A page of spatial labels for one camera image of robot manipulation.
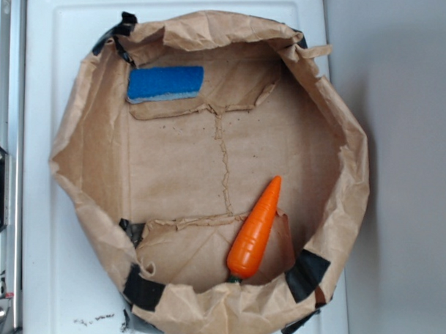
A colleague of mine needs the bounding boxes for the orange plastic toy carrot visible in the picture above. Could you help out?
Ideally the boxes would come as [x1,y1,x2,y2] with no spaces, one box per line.
[226,176,282,283]

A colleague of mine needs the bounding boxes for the brown paper bag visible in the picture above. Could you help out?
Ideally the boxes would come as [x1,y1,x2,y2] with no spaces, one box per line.
[50,11,370,334]

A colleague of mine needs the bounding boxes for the blue sponge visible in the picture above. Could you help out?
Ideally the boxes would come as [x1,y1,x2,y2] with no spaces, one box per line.
[127,66,204,104]

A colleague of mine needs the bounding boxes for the white plastic tray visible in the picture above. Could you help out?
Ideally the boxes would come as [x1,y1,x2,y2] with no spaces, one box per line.
[22,0,327,334]

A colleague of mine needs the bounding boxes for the aluminium frame rail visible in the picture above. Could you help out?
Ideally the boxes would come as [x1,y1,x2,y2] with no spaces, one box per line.
[0,0,27,334]

